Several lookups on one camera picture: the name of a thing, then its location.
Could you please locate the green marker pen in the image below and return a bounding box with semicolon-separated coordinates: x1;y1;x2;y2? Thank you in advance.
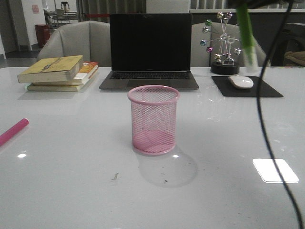
236;1;258;72

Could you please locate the pink marker pen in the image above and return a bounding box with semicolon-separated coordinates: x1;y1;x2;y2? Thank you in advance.
0;118;29;146

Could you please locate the pink mesh pen holder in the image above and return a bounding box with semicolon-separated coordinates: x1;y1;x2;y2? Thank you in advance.
127;85;180;155

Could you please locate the grey laptop black screen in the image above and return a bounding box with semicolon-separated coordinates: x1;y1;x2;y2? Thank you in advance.
99;13;199;91

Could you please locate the black mouse pad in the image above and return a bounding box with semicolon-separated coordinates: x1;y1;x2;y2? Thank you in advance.
212;76;283;98

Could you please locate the orange white middle book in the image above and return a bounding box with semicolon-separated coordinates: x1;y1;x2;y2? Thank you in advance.
32;62;99;86

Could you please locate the ferris wheel desk toy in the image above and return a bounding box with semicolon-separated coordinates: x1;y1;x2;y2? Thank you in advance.
200;11;242;75

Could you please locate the grey right armchair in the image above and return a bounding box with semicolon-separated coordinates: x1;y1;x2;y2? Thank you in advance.
191;21;271;67

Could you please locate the grey armchair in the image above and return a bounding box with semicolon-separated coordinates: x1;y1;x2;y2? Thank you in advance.
37;21;112;67
191;21;271;67

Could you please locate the white computer mouse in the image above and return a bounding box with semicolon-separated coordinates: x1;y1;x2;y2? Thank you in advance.
228;75;254;89

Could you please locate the grey left armchair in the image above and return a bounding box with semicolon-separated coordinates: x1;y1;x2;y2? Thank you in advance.
37;21;112;67

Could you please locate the yellow top book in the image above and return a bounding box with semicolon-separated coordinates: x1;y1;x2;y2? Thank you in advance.
17;55;83;83

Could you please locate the red trash bin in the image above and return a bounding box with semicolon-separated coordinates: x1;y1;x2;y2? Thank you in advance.
35;24;50;48

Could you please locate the black cable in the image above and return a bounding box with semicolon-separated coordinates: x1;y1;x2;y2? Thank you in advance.
255;0;305;229

